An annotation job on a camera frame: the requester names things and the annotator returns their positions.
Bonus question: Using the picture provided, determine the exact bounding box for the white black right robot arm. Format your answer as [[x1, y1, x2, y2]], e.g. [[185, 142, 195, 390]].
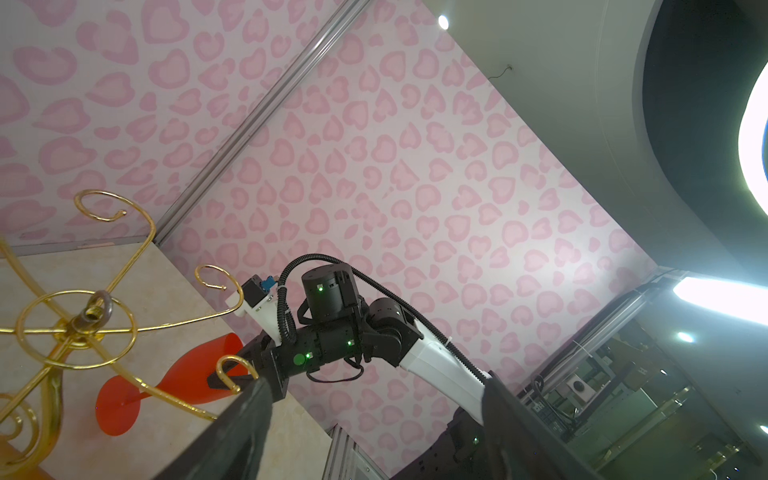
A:
[[226, 254, 595, 479]]

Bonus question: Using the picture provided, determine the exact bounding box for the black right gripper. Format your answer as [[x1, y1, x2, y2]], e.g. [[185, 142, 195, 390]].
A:
[[207, 323, 364, 402]]

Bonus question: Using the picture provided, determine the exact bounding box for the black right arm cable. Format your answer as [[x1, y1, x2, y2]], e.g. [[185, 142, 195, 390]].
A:
[[275, 252, 490, 388]]

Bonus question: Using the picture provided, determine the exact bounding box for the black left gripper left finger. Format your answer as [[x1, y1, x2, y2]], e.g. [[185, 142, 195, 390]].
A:
[[156, 380, 273, 480]]

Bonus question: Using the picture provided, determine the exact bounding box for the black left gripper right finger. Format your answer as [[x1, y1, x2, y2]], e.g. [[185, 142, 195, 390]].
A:
[[481, 376, 600, 479]]

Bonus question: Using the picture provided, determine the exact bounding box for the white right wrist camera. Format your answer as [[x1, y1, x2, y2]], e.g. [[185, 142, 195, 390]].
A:
[[233, 274, 281, 346]]

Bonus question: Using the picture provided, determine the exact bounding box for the aluminium frame profile right corner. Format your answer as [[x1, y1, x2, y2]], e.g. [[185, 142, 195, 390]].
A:
[[154, 0, 372, 246]]

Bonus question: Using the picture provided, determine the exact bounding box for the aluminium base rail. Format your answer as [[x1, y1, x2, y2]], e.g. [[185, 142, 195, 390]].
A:
[[322, 424, 389, 480]]

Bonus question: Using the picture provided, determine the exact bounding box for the red wine glass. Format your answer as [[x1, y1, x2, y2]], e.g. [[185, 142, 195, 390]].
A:
[[95, 333, 243, 436]]

